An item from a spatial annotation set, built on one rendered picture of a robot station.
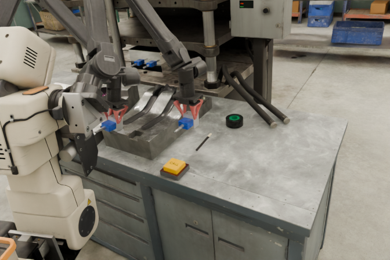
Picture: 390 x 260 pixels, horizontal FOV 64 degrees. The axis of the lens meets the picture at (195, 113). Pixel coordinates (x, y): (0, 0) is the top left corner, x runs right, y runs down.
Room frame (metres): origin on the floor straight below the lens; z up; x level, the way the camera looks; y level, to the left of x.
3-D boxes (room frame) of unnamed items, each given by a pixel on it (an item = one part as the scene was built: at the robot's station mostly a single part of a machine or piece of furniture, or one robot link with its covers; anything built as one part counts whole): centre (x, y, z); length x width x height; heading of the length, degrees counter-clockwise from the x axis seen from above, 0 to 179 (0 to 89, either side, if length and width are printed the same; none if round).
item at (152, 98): (1.30, 0.17, 0.92); 0.35 x 0.16 x 0.09; 146
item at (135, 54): (2.28, 0.17, 0.87); 0.50 x 0.27 x 0.17; 146
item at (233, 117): (1.25, -0.18, 0.82); 0.08 x 0.08 x 0.04
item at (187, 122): (1.06, 0.04, 0.93); 0.13 x 0.05 x 0.05; 145
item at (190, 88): (1.09, 0.02, 1.06); 0.10 x 0.07 x 0.07; 55
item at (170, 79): (2.37, 0.16, 0.76); 1.30 x 0.84 x 0.07; 56
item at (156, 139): (1.31, 0.16, 0.87); 0.50 x 0.26 x 0.14; 146
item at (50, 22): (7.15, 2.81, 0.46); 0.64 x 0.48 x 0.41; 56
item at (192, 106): (1.08, 0.01, 0.99); 0.07 x 0.07 x 0.09; 55
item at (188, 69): (1.10, 0.02, 1.12); 0.07 x 0.06 x 0.07; 140
